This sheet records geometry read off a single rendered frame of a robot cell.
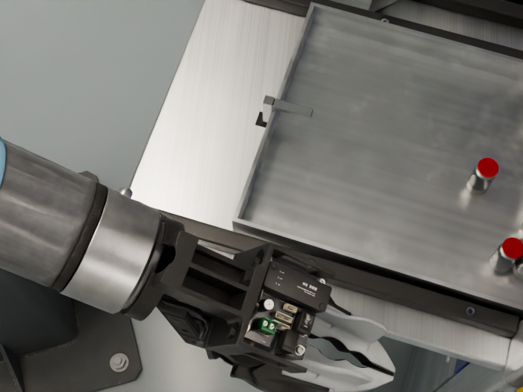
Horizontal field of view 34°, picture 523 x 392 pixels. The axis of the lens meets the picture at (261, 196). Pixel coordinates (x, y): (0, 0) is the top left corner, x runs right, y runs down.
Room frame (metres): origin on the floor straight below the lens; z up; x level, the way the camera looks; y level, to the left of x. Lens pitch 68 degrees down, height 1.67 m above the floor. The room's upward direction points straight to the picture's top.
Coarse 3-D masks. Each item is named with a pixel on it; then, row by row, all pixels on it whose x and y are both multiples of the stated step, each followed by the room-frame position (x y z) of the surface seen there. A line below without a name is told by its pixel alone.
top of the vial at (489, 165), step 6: (480, 162) 0.33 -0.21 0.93; (486, 162) 0.34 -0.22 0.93; (492, 162) 0.33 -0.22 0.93; (480, 168) 0.33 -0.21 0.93; (486, 168) 0.33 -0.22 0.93; (492, 168) 0.33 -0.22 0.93; (498, 168) 0.33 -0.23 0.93; (480, 174) 0.32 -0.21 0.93; (486, 174) 0.32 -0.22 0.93; (492, 174) 0.32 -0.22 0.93
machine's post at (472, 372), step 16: (512, 336) 0.18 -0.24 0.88; (512, 352) 0.16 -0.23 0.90; (464, 368) 0.19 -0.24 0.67; (480, 368) 0.17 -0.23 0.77; (512, 368) 0.14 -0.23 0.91; (448, 384) 0.18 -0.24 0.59; (464, 384) 0.16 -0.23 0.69; (480, 384) 0.15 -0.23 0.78; (496, 384) 0.14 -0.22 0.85; (512, 384) 0.13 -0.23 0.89
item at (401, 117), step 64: (320, 64) 0.47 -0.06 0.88; (384, 64) 0.47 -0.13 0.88; (448, 64) 0.47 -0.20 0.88; (512, 64) 0.46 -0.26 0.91; (320, 128) 0.39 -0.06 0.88; (384, 128) 0.39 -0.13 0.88; (448, 128) 0.39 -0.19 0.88; (512, 128) 0.39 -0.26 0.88; (256, 192) 0.32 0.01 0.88; (320, 192) 0.32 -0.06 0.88; (384, 192) 0.32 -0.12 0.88; (448, 192) 0.32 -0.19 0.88; (512, 192) 0.32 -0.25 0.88; (320, 256) 0.25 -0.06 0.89; (384, 256) 0.25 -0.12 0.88; (448, 256) 0.25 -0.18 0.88
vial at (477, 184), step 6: (474, 168) 0.33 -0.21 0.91; (474, 174) 0.33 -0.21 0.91; (468, 180) 0.33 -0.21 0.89; (474, 180) 0.32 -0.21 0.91; (480, 180) 0.32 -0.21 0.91; (486, 180) 0.32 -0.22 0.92; (492, 180) 0.32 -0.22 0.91; (468, 186) 0.33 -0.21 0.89; (474, 186) 0.32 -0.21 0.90; (480, 186) 0.32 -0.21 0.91; (486, 186) 0.32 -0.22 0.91; (474, 192) 0.32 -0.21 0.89; (480, 192) 0.32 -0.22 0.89
